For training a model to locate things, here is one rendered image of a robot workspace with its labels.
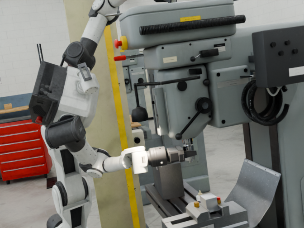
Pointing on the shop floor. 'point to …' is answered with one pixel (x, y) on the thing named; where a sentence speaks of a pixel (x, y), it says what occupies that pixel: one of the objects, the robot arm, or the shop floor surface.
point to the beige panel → (109, 125)
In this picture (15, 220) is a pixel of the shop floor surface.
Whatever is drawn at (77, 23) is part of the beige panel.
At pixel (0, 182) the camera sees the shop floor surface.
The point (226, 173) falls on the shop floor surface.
